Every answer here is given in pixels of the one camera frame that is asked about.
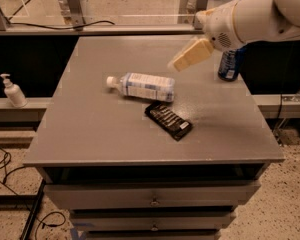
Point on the top grey drawer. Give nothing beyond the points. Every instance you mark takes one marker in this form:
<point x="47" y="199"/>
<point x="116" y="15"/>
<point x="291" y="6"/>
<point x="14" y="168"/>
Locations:
<point x="119" y="196"/>

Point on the right metal bracket post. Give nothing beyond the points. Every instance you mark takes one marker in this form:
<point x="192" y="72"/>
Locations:
<point x="188" y="9"/>

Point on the middle grey drawer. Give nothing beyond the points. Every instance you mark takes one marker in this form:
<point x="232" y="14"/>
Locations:
<point x="152" y="221"/>

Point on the clear blue-label plastic bottle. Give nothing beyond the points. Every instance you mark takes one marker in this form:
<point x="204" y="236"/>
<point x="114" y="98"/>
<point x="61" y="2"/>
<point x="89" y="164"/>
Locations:
<point x="143" y="86"/>

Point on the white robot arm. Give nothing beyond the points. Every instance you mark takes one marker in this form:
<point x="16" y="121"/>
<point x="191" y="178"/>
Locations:
<point x="238" y="23"/>

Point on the grey drawer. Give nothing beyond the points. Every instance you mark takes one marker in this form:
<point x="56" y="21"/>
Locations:
<point x="119" y="196"/>
<point x="152" y="221"/>

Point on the grey drawer cabinet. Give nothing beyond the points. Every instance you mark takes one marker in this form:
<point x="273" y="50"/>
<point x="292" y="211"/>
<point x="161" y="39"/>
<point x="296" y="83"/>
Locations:
<point x="90" y="135"/>

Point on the metal bracket post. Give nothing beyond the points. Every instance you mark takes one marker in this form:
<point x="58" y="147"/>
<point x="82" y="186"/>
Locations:
<point x="72" y="12"/>
<point x="188" y="9"/>

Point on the blue soda can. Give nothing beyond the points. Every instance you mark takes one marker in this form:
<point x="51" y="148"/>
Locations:
<point x="230" y="64"/>

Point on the white pump dispenser bottle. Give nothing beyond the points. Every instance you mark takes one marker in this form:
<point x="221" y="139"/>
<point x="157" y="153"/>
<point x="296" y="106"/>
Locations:
<point x="13" y="92"/>

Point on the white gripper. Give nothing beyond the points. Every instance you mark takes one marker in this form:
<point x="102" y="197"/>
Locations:
<point x="219" y="26"/>

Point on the left metal bracket post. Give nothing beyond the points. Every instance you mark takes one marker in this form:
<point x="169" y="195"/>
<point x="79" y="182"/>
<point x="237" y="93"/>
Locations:
<point x="72" y="12"/>

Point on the black rxbar chocolate bar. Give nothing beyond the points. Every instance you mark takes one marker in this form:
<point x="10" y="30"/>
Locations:
<point x="169" y="121"/>

